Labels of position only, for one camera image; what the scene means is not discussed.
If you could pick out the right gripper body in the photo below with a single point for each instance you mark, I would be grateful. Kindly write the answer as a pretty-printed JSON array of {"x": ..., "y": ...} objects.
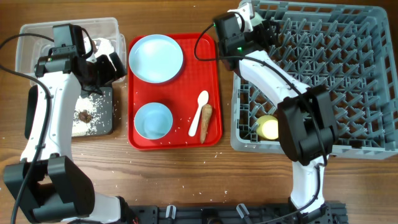
[{"x": 259, "y": 37}]

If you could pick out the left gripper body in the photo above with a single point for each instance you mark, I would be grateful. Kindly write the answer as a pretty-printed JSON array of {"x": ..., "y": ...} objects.
[{"x": 90, "y": 81}]

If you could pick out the white napkin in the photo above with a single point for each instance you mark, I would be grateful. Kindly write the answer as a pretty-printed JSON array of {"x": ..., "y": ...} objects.
[{"x": 103, "y": 47}]

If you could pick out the brown food scrap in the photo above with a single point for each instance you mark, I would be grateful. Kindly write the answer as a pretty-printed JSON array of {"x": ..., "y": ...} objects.
[{"x": 84, "y": 116}]

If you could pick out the pile of white rice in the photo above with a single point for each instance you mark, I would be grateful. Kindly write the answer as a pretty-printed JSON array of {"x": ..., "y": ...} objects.
[{"x": 92, "y": 104}]

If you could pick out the large light blue plate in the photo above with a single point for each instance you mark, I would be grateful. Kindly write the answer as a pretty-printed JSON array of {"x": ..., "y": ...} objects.
[{"x": 156, "y": 58}]

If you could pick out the small light blue bowl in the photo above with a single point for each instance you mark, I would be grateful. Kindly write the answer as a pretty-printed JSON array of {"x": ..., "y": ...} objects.
[{"x": 153, "y": 121}]

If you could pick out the yellow plastic cup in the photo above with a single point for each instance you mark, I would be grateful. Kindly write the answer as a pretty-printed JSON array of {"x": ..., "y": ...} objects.
[{"x": 267, "y": 127}]

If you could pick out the green bowl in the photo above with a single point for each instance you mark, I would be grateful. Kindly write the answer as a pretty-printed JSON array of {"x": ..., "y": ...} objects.
[{"x": 256, "y": 20}]

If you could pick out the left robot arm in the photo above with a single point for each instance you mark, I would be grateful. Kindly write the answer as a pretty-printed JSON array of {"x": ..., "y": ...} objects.
[{"x": 47, "y": 185}]

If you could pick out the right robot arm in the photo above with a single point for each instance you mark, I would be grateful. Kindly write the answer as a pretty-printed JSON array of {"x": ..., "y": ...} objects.
[{"x": 307, "y": 124}]

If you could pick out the grey dishwasher rack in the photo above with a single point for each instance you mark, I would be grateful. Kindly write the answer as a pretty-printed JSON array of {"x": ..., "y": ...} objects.
[{"x": 347, "y": 49}]

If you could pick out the black plastic tray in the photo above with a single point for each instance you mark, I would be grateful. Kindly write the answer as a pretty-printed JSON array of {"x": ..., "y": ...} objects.
[{"x": 107, "y": 117}]

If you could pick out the clear plastic bin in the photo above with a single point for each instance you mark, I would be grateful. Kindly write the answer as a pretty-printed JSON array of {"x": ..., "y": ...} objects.
[{"x": 31, "y": 48}]

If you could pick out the red serving tray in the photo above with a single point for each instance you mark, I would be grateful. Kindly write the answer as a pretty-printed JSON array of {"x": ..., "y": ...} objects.
[{"x": 180, "y": 96}]

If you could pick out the white plastic spoon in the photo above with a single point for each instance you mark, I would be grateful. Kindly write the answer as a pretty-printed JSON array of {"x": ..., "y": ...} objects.
[{"x": 202, "y": 101}]

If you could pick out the brown carrot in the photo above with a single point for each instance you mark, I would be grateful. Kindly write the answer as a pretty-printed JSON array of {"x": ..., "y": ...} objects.
[{"x": 206, "y": 114}]

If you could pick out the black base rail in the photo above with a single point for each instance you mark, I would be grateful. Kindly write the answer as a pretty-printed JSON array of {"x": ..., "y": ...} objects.
[{"x": 330, "y": 213}]

